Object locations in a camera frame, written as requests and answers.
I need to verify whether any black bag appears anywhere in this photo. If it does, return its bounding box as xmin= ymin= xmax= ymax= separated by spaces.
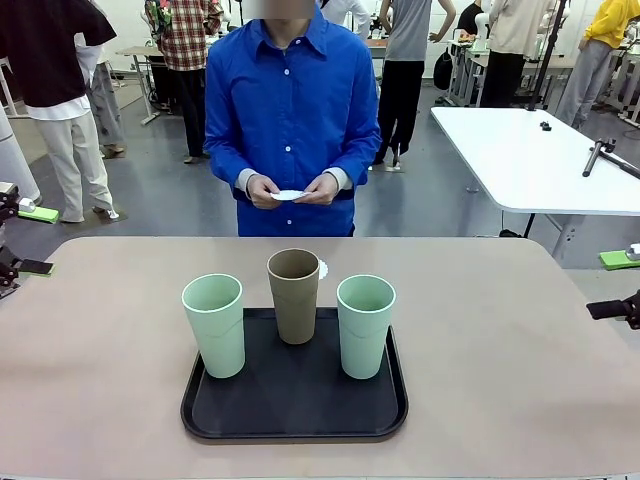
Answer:
xmin=432 ymin=48 xmax=454 ymax=92

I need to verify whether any person's left forearm blue sleeve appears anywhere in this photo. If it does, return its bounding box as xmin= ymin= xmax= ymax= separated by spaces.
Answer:
xmin=322 ymin=142 xmax=384 ymax=194

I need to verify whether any brown tall cup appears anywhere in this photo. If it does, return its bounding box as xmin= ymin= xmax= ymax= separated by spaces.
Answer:
xmin=266 ymin=248 xmax=321 ymax=346

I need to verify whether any pale green tall cup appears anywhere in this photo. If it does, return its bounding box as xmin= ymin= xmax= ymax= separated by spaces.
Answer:
xmin=180 ymin=273 xmax=247 ymax=379
xmin=336 ymin=274 xmax=398 ymax=380

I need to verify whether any black plastic serving tray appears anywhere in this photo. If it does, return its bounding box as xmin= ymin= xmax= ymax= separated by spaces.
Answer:
xmin=180 ymin=306 xmax=410 ymax=444

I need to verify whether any person's left hand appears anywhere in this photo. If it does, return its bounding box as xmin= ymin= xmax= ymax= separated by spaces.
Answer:
xmin=298 ymin=175 xmax=340 ymax=206

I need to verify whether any person in plaid shirt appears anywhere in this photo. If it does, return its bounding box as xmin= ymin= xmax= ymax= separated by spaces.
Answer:
xmin=144 ymin=0 xmax=224 ymax=165

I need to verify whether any person in blue shirt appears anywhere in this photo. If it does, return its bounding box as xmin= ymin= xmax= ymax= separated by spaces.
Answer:
xmin=203 ymin=0 xmax=384 ymax=238

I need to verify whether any person in yellow hoodie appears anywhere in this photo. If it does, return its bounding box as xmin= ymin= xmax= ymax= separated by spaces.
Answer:
xmin=554 ymin=0 xmax=639 ymax=132

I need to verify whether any black metal rod clamp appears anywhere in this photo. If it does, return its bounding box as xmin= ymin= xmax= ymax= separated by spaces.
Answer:
xmin=581 ymin=137 xmax=640 ymax=181

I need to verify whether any person's right forearm blue sleeve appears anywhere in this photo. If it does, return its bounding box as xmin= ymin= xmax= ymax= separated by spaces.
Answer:
xmin=203 ymin=139 xmax=261 ymax=197

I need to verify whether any person in black shirt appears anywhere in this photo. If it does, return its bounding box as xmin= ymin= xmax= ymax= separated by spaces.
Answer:
xmin=0 ymin=0 xmax=121 ymax=225

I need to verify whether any person in grey shirt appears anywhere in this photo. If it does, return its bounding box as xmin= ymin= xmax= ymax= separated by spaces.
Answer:
xmin=372 ymin=0 xmax=456 ymax=169

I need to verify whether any white cylindrical column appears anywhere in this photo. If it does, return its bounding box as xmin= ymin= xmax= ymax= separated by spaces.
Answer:
xmin=0 ymin=104 xmax=42 ymax=204

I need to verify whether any person in beige shirt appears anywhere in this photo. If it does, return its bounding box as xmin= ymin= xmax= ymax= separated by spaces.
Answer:
xmin=479 ymin=0 xmax=559 ymax=109

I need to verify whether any seated person in black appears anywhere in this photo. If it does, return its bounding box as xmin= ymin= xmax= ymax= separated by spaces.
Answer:
xmin=457 ymin=2 xmax=485 ymax=36

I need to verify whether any black stand pole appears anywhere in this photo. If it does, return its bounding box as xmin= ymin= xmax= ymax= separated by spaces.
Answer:
xmin=524 ymin=0 xmax=571 ymax=112

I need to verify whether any person in grey trousers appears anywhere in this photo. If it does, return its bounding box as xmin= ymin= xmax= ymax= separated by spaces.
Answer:
xmin=74 ymin=44 xmax=126 ymax=159

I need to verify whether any white rounded table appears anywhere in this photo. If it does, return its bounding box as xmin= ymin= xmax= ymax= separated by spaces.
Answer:
xmin=429 ymin=106 xmax=640 ymax=266

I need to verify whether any person's right hand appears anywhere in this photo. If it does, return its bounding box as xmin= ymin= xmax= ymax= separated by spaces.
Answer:
xmin=246 ymin=173 xmax=281 ymax=210

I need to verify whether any wooden top desk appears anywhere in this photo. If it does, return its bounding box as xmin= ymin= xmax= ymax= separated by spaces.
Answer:
xmin=115 ymin=45 xmax=166 ymax=126

